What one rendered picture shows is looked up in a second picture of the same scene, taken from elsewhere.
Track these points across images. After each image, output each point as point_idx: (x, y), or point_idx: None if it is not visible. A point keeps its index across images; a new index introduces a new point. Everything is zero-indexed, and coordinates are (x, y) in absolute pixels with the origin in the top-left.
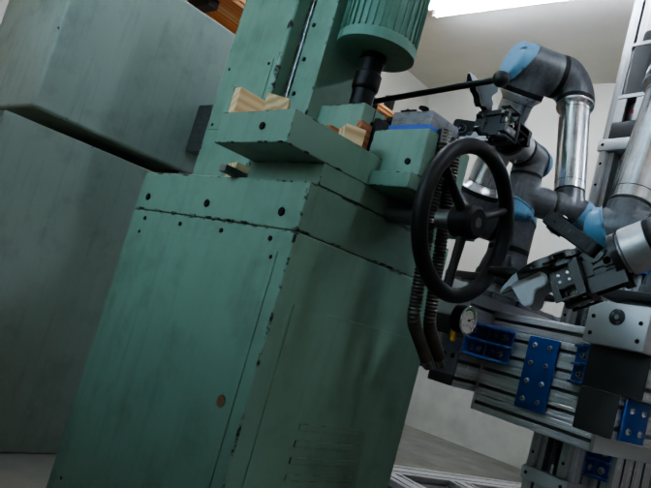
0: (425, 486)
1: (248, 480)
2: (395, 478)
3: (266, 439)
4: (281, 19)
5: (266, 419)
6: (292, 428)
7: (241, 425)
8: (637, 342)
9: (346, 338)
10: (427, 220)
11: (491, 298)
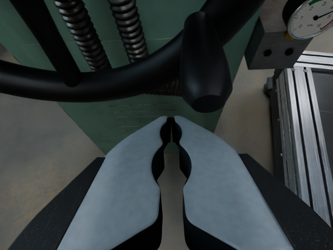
0: (331, 78)
1: (91, 125)
2: (294, 76)
3: (87, 112)
4: None
5: (78, 106)
6: (103, 107)
7: (63, 109)
8: None
9: (112, 56)
10: None
11: None
